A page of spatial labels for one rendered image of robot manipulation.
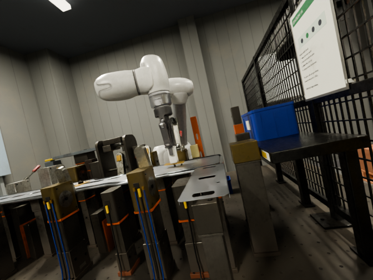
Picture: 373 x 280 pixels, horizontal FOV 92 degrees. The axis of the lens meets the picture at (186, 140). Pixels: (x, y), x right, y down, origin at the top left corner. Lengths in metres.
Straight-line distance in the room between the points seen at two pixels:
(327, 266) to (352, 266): 0.06
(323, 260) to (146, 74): 0.81
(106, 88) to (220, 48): 3.14
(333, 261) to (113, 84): 0.88
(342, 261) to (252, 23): 3.70
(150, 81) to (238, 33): 3.24
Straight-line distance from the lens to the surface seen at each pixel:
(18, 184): 1.51
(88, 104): 4.27
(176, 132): 0.91
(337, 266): 0.70
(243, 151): 0.57
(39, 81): 4.35
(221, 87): 3.53
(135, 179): 0.56
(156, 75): 0.75
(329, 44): 0.67
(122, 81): 0.75
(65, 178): 0.84
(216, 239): 0.39
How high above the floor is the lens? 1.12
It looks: 2 degrees down
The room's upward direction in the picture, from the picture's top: 12 degrees counter-clockwise
